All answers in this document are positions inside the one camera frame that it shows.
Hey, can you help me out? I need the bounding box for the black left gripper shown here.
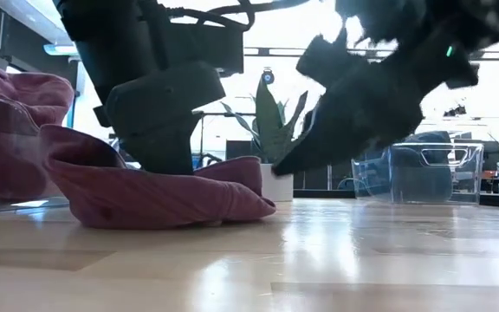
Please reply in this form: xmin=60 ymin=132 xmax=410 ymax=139
xmin=105 ymin=23 xmax=245 ymax=177

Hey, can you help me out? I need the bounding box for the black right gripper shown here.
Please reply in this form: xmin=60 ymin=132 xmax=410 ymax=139
xmin=295 ymin=29 xmax=432 ymax=112

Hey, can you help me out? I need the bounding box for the navy blue baseball cap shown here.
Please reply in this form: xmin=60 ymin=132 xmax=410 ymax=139
xmin=390 ymin=131 xmax=454 ymax=203
xmin=272 ymin=64 xmax=426 ymax=178

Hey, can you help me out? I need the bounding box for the green snake plant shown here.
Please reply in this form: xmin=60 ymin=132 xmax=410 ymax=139
xmin=219 ymin=77 xmax=309 ymax=165

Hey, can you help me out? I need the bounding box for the white plant pot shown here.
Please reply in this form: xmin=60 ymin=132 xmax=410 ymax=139
xmin=260 ymin=163 xmax=295 ymax=203

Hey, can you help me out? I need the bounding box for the black ceiling camera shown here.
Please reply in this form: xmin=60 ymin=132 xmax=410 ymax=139
xmin=260 ymin=67 xmax=276 ymax=87

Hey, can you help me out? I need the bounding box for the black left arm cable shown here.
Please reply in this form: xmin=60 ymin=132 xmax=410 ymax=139
xmin=165 ymin=0 xmax=311 ymax=32

